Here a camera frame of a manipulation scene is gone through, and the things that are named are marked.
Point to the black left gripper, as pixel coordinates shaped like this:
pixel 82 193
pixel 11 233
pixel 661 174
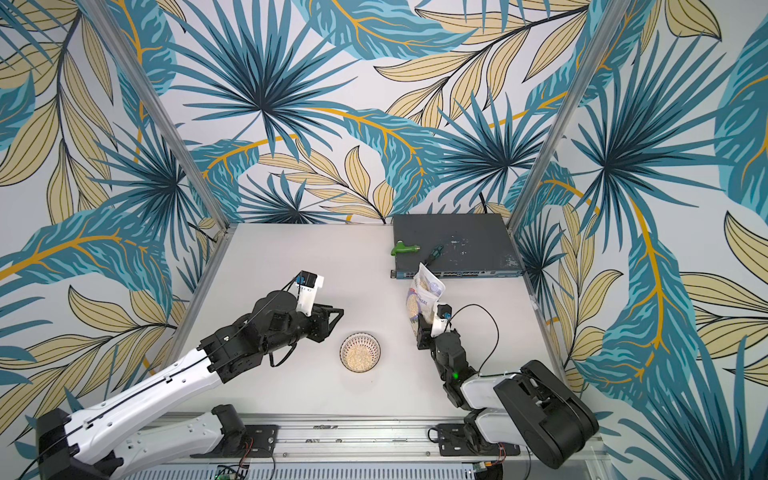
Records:
pixel 320 316

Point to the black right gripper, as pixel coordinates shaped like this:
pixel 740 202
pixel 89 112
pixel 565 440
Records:
pixel 426 335

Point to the white purple oats bag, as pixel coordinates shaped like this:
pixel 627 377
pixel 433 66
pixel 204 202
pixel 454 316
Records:
pixel 423 295

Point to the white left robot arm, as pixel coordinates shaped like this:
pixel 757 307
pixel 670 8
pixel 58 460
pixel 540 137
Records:
pixel 114 438

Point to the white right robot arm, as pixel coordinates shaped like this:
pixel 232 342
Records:
pixel 530 408

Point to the patterned breakfast bowl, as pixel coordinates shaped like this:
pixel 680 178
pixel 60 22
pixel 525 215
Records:
pixel 360 352

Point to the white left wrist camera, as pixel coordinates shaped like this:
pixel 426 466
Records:
pixel 308 286

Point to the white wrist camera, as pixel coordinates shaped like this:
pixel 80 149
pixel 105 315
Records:
pixel 442 315
pixel 308 286

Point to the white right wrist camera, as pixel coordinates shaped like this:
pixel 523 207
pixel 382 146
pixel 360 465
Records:
pixel 442 315

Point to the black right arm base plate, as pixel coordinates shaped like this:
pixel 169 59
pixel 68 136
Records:
pixel 458 439

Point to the green T-handle tool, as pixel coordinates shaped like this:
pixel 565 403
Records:
pixel 400 248

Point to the grey blue network switch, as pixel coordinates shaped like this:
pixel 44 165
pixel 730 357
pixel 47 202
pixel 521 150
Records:
pixel 475 246

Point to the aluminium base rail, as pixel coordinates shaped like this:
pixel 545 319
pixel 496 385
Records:
pixel 373 448

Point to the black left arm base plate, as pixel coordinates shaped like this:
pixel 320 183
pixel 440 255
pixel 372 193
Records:
pixel 258 441

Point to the aluminium left corner post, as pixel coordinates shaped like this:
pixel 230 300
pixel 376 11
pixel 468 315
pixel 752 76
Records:
pixel 106 25

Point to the aluminium corner post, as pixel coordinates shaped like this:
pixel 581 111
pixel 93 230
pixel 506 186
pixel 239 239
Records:
pixel 106 25
pixel 573 95

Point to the aluminium right corner post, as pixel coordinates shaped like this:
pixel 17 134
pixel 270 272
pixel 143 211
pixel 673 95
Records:
pixel 573 95

